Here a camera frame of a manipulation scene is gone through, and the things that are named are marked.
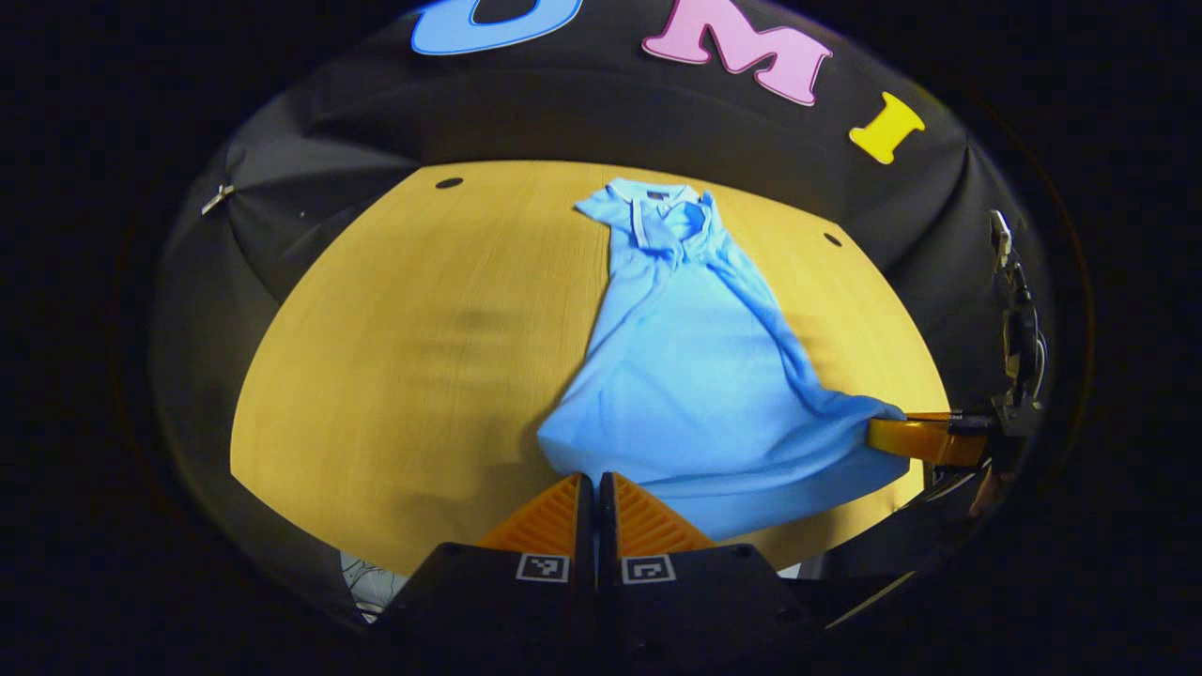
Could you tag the silver metal clip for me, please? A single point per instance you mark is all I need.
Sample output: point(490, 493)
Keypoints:
point(218, 197)

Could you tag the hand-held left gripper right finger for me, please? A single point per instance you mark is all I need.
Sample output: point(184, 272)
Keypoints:
point(676, 610)

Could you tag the black backdrop cloth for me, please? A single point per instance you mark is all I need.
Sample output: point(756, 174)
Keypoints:
point(563, 113)

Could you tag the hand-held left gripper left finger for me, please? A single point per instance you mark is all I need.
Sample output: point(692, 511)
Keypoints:
point(526, 610)

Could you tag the light blue T-shirt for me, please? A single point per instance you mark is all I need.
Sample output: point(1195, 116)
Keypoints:
point(695, 376)

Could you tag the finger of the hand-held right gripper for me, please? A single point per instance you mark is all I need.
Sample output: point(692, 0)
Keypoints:
point(925, 439)

